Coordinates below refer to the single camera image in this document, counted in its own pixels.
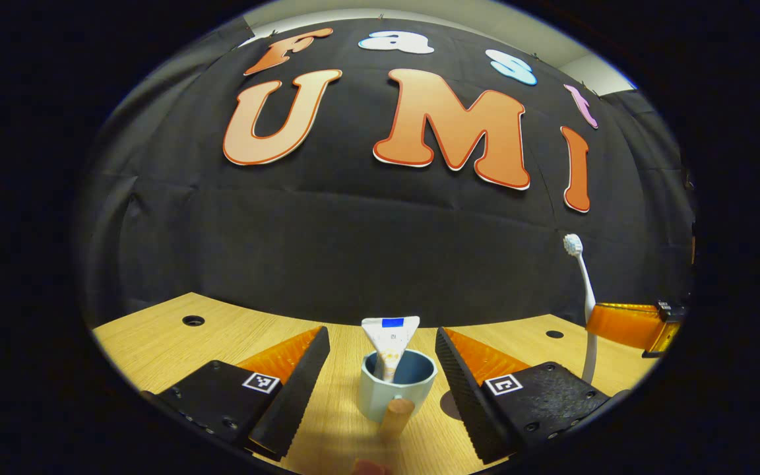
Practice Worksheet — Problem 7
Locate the white toothbrush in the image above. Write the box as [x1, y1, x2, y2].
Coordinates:
[563, 234, 600, 385]

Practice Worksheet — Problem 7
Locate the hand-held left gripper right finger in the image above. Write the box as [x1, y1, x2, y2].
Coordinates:
[435, 327, 615, 464]

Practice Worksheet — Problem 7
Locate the dark brown round coaster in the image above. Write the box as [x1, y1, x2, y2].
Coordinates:
[439, 390, 465, 421]

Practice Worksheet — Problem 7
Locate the light blue cup wooden handle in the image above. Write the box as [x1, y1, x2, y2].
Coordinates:
[358, 349, 438, 439]

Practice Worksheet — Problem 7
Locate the black backdrop cloth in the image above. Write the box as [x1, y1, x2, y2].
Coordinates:
[73, 16, 697, 344]

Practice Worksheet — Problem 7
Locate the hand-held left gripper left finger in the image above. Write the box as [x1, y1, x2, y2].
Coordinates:
[141, 326, 332, 462]

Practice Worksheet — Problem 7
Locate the wooden desktop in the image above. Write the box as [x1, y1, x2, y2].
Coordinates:
[92, 292, 661, 475]

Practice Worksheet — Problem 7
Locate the white toothpaste tube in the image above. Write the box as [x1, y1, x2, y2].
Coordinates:
[361, 316, 421, 383]

